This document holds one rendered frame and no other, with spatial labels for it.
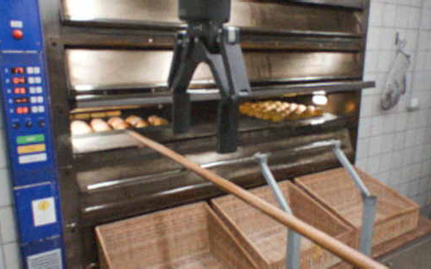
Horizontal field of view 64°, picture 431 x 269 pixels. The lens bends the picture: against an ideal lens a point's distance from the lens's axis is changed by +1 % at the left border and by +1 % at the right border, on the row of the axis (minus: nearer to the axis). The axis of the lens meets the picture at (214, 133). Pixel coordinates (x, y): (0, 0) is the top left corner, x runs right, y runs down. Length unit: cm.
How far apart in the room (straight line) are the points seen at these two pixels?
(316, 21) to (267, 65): 43
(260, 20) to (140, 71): 71
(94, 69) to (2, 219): 68
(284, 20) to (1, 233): 166
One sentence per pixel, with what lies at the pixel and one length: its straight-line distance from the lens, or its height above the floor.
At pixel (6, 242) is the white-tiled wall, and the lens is 163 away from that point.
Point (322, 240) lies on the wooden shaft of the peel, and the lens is 81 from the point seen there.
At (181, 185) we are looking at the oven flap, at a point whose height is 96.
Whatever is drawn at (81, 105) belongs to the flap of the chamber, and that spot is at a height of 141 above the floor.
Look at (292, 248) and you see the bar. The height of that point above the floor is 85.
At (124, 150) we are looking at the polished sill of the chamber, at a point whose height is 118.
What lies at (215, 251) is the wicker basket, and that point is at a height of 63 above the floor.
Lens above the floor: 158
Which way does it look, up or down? 12 degrees down
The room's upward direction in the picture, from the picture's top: straight up
